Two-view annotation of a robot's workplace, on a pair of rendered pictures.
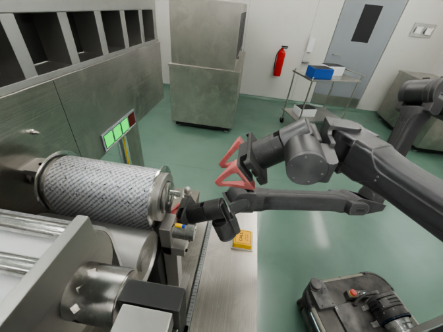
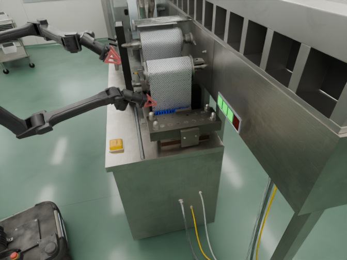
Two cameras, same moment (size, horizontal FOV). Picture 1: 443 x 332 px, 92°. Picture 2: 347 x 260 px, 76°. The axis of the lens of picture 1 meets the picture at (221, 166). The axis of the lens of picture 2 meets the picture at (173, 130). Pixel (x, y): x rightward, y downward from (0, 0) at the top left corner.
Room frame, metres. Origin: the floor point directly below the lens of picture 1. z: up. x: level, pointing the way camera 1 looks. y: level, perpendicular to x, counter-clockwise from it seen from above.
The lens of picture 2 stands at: (1.53, -0.03, 1.75)
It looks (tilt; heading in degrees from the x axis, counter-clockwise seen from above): 38 degrees down; 166
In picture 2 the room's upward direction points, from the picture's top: 3 degrees counter-clockwise
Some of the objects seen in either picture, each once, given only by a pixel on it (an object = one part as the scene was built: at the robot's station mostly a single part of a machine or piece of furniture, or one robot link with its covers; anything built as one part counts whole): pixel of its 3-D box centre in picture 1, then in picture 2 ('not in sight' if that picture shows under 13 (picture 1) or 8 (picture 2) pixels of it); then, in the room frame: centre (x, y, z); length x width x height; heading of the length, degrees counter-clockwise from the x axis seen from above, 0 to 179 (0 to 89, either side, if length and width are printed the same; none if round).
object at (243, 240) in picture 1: (242, 238); (115, 144); (0.50, -0.11, 0.91); 0.07 x 0.07 x 0.02; 86
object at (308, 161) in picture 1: (320, 154); (81, 39); (0.30, -0.16, 1.45); 0.12 x 0.12 x 0.09; 84
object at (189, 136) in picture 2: not in sight; (189, 137); (0.64, 0.29, 0.96); 0.10 x 0.03 x 0.11; 86
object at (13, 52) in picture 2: not in sight; (6, 41); (-3.98, -2.05, 0.51); 0.91 x 0.58 x 1.02; 20
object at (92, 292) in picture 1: (103, 293); (136, 44); (0.11, 0.13, 1.33); 0.06 x 0.06 x 0.06; 86
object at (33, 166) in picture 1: (39, 166); (198, 60); (0.38, 0.43, 1.28); 0.06 x 0.05 x 0.02; 86
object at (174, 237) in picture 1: (177, 257); (142, 101); (0.32, 0.09, 1.05); 0.06 x 0.05 x 0.31; 86
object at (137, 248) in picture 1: (91, 249); not in sight; (0.25, 0.26, 1.17); 0.26 x 0.12 x 0.12; 86
